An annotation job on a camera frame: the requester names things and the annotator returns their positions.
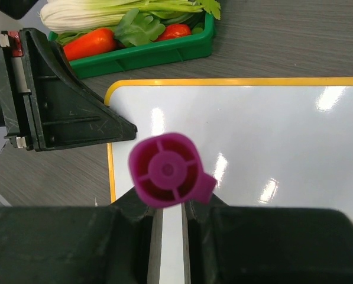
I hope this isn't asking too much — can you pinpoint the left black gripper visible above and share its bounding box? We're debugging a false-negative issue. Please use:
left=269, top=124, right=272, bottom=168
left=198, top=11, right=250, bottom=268
left=0, top=28, right=137, bottom=151

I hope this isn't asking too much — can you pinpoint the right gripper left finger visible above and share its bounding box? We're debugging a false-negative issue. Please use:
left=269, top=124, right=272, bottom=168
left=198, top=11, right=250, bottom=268
left=0, top=190, right=162, bottom=283

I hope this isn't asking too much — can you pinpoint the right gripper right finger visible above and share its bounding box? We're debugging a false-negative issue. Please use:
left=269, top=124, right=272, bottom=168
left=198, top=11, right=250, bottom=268
left=183, top=196, right=353, bottom=283

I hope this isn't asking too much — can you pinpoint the white marker purple cap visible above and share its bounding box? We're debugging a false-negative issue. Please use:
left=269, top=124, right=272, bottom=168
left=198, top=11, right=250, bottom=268
left=128, top=133, right=217, bottom=208

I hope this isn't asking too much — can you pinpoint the orange framed whiteboard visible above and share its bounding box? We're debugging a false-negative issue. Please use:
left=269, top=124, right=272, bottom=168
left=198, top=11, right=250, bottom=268
left=105, top=78, right=353, bottom=283

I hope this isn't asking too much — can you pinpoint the orange carrot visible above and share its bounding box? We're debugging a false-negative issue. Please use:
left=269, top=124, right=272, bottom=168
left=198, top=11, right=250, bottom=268
left=63, top=28, right=116, bottom=62

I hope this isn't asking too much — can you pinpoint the bok choy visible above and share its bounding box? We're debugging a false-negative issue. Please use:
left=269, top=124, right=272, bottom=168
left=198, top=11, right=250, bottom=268
left=40, top=0, right=206, bottom=35

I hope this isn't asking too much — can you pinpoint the red tomato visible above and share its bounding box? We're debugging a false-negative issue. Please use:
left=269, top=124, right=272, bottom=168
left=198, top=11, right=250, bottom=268
left=155, top=24, right=192, bottom=42

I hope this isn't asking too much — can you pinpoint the green plastic tray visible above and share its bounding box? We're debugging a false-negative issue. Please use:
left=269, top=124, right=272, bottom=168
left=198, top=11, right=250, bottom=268
left=47, top=11, right=217, bottom=80

